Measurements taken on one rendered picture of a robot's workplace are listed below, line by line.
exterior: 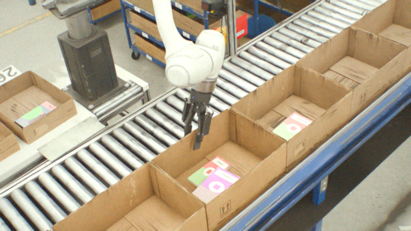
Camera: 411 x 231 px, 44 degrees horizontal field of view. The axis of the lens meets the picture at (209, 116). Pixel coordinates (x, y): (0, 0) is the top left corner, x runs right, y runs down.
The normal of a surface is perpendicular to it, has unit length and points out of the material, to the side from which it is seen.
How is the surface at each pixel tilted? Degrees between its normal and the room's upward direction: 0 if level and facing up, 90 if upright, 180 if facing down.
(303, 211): 0
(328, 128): 91
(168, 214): 0
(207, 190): 0
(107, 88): 90
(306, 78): 90
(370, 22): 89
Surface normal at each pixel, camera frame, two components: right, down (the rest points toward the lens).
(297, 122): -0.07, -0.76
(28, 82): 0.73, 0.40
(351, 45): -0.73, 0.48
